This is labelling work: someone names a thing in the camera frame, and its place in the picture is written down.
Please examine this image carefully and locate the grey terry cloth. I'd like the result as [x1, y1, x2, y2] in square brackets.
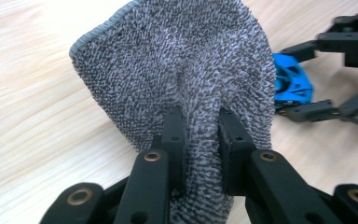
[68, 0, 277, 224]

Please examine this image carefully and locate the blue toy car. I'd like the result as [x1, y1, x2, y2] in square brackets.
[272, 52, 314, 110]

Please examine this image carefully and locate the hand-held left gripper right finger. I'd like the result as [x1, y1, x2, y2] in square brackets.
[218, 106, 343, 224]

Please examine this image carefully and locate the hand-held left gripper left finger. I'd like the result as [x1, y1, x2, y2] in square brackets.
[115, 105, 188, 224]

